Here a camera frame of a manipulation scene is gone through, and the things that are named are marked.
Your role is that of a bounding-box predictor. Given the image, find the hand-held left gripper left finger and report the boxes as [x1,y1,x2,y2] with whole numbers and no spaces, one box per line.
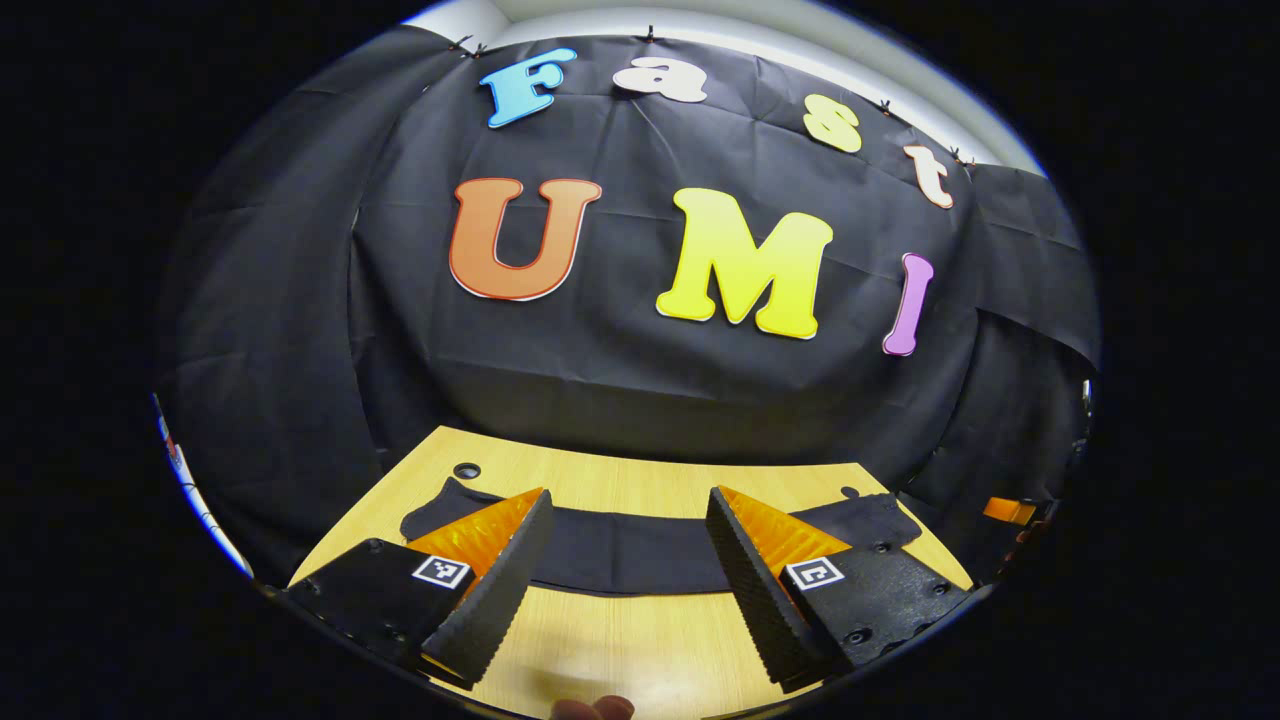
[283,487,556,693]

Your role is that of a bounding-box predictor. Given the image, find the dark jeans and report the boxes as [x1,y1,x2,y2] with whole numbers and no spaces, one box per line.
[400,477,923,599]

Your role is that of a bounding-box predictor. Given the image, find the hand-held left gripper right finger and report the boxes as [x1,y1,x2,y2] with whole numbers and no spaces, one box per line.
[705,485,973,694]

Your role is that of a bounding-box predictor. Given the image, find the black backdrop cloth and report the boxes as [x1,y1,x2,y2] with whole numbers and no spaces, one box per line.
[155,25,1101,586]

